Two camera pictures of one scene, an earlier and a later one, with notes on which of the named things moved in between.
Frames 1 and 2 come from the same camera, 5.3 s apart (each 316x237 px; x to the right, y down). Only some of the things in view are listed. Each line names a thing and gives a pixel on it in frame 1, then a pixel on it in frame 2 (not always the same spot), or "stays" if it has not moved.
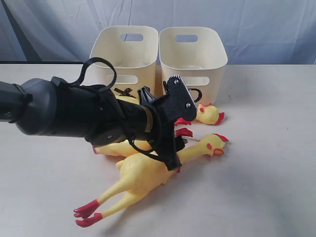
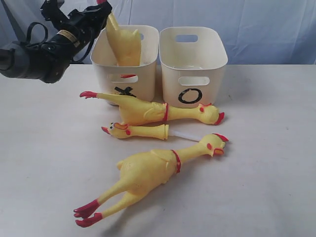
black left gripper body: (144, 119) → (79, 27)
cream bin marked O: (197, 55) stays
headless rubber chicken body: (126, 148) → (126, 45)
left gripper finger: (179, 104) → (102, 10)
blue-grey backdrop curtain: (255, 32) stays
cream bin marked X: (133, 52) stays
